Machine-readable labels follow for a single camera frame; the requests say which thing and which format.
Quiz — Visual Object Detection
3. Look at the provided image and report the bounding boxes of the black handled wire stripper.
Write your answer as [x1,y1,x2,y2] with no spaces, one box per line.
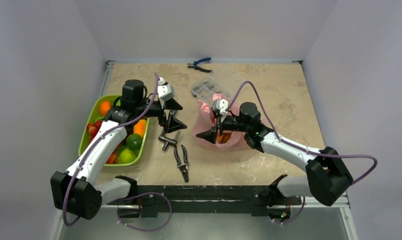
[173,145,190,183]

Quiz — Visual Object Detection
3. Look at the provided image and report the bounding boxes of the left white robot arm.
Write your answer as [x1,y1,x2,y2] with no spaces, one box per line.
[50,77,187,226]

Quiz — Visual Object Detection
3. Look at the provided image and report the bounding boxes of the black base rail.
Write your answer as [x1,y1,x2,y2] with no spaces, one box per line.
[108,185,302,218]

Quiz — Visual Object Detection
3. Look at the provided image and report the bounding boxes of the fake red apple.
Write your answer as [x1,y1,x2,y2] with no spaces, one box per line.
[106,152,118,165]

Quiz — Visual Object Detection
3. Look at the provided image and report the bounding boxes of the fake orange carrot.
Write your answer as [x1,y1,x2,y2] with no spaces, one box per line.
[133,119,147,138]

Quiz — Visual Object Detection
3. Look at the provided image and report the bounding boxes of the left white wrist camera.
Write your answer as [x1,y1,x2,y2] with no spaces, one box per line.
[157,77,175,103]

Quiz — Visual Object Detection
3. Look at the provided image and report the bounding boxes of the green plastic fruit tray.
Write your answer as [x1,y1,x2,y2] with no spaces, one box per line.
[78,94,150,167]

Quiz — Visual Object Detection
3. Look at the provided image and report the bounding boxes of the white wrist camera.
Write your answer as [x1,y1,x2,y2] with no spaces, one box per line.
[211,98,229,123]
[157,77,175,103]

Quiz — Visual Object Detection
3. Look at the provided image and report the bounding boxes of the blue handled pliers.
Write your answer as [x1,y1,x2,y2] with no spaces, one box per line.
[187,57,212,73]

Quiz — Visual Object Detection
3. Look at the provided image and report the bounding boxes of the pink plastic bag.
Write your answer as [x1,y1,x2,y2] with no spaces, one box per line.
[192,99,248,152]

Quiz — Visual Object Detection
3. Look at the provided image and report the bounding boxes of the fake dark green lime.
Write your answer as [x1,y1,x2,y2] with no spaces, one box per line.
[126,133,143,151]

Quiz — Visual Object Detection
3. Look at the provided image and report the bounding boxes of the fake green apple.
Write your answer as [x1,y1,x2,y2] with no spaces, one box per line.
[117,149,136,164]

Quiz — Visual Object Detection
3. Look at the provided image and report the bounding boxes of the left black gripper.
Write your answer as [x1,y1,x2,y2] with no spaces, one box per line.
[135,97,186,132]

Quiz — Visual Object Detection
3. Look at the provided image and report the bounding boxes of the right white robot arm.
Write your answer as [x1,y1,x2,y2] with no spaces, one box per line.
[196,99,354,206]

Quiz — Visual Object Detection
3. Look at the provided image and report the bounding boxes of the dark metal clamp tool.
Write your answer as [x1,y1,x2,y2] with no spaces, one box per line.
[158,130,181,152]

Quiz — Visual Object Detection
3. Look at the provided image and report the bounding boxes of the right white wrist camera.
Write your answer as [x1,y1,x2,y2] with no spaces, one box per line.
[211,98,229,123]

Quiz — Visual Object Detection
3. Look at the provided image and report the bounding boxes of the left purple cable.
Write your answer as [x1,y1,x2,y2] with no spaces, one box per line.
[61,72,173,233]

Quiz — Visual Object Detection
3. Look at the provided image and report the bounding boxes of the clear compartment screw box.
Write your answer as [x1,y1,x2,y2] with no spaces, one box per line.
[190,66,245,105]

